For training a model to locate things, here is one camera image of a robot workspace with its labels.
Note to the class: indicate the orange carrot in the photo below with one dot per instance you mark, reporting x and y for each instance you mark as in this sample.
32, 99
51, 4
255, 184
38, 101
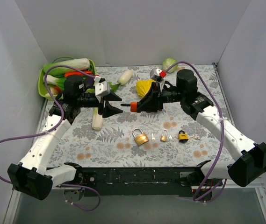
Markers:
77, 73

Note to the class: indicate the orange padlock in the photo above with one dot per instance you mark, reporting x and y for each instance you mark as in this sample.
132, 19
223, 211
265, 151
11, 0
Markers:
133, 106

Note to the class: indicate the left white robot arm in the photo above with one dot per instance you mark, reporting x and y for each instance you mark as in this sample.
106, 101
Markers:
31, 176

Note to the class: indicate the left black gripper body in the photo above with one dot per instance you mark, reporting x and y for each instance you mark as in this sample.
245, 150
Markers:
101, 104

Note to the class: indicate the round green cabbage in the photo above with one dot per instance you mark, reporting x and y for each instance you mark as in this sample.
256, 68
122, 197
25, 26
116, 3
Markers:
167, 63

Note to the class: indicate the floral table mat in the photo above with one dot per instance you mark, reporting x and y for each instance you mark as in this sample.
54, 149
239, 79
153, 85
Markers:
114, 144

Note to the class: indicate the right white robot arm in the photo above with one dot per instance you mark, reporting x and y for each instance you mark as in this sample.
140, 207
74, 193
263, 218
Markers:
249, 157

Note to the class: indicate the purple eggplant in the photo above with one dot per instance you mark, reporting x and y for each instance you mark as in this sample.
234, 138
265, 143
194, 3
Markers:
88, 82

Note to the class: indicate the napa cabbage in basket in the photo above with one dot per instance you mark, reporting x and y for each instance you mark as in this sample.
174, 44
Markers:
80, 64

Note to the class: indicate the large brass padlock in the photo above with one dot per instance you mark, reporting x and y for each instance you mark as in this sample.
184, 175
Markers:
139, 136

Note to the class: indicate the yellow padlock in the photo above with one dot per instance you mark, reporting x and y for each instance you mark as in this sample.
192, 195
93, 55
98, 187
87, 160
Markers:
182, 136

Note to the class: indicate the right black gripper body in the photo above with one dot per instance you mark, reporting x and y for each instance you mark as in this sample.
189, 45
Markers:
159, 97

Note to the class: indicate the yellow napa cabbage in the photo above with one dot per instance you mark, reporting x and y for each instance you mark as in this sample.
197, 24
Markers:
143, 86

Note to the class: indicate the green plastic basket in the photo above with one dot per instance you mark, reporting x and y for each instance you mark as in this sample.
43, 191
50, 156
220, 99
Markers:
45, 90

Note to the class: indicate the celery stalk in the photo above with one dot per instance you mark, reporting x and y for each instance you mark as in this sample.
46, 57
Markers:
97, 121

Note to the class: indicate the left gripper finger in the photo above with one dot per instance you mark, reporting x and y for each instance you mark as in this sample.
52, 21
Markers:
110, 110
112, 97

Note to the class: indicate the small brass padlock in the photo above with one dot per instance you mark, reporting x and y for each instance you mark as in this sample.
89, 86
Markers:
163, 137

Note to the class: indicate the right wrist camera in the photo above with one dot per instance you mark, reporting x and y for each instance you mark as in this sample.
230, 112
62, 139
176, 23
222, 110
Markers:
157, 75

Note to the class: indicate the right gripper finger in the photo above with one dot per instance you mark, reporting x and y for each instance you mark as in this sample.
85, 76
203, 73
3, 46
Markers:
151, 109
150, 99

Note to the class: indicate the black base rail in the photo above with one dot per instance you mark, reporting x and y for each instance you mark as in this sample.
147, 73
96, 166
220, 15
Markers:
141, 181

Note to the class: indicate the white radish with leaves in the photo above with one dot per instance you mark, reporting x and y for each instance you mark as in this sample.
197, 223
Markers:
123, 79

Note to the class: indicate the green bok choy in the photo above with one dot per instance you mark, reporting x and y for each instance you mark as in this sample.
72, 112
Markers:
56, 82

